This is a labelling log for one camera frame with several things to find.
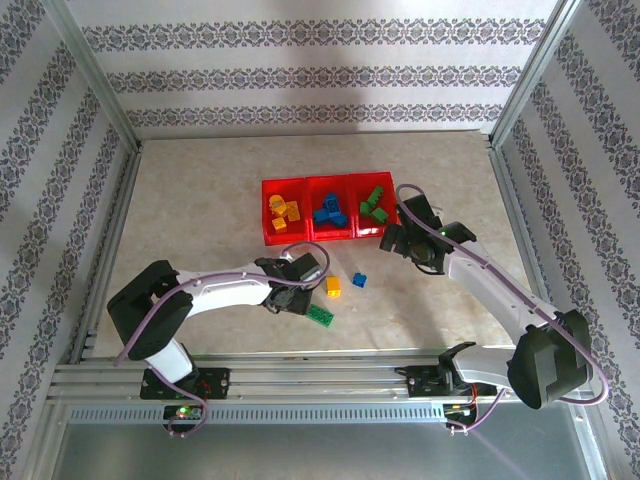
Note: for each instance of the small blue lego brick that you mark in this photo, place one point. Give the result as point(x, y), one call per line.
point(358, 280)

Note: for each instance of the yellow square lego brick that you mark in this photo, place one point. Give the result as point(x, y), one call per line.
point(334, 286)

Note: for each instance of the small green lego brick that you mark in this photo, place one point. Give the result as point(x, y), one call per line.
point(366, 208)

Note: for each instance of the long green lego brick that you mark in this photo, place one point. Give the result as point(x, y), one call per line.
point(321, 316)

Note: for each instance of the yellow sloped lego brick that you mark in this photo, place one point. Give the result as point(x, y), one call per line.
point(279, 225)

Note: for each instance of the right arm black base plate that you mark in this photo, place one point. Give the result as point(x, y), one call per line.
point(422, 382)

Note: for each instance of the right controller board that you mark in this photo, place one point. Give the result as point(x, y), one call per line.
point(460, 409)

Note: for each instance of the wide green lego brick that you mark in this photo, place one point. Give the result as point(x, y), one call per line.
point(375, 196)

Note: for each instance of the aluminium side rail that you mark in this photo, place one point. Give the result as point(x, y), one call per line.
point(117, 225)
point(510, 200)

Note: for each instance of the aluminium mounting rail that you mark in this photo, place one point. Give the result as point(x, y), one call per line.
point(325, 375)

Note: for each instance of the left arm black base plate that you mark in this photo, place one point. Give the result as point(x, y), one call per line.
point(217, 382)

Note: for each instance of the yellow printed lego brick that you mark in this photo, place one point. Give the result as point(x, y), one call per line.
point(277, 205)

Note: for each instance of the aluminium frame post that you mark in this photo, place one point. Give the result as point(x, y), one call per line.
point(95, 75)
point(530, 75)

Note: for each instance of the left controller board with LED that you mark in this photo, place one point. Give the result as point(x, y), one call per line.
point(182, 412)

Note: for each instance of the grey metal panel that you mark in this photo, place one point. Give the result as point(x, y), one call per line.
point(325, 450)

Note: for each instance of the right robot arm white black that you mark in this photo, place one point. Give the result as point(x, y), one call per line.
point(500, 295)

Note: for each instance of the red plastic bin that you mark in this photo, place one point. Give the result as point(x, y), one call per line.
point(362, 230)
point(267, 237)
point(320, 235)

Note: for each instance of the curved green lego brick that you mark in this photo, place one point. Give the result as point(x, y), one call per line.
point(380, 215)

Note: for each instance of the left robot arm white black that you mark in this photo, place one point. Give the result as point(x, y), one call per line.
point(220, 295)

